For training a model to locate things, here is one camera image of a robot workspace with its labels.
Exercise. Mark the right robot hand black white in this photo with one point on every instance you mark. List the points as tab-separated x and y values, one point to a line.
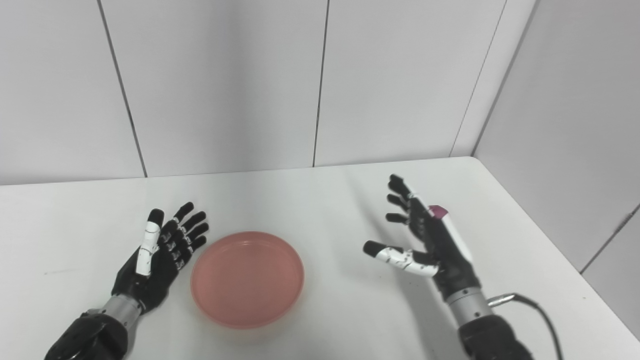
442	245

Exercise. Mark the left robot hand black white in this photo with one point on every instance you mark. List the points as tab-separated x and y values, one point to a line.
150	265

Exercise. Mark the purple red onion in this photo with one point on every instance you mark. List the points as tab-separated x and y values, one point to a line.
439	211

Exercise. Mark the pink round plate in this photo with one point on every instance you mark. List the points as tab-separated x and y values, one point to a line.
247	280

